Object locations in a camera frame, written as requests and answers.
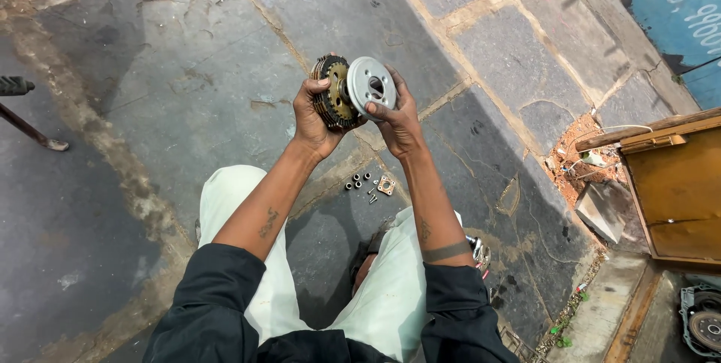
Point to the person's right hand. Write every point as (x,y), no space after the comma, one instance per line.
(401,126)

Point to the person's left hand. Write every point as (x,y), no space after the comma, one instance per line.
(308,123)

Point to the dark clutch plate pack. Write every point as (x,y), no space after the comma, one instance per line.
(333,92)

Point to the silver round pressure plate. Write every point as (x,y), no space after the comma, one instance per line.
(369,85)

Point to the square metal lifter plate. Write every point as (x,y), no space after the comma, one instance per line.
(386,185)

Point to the person's dark sandal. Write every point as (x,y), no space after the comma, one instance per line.
(360,259)

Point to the person's pale green trousers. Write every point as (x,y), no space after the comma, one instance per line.
(388,295)

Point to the person's black jacket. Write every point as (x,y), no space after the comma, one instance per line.
(214,306)

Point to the grey stone block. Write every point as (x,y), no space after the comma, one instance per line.
(601,212)

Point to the brown wooden stick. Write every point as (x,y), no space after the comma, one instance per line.
(636,129)

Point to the rusty motorcycle side stand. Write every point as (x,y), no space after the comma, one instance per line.
(31,132)

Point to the yellow wooden cabinet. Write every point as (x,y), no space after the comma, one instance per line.
(679,194)

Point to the black rubber footpeg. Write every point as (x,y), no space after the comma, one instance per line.
(14,85)

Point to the blue painted board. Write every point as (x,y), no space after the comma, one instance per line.
(679,8)

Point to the grey engine clutch housing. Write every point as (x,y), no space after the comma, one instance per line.
(703,323)

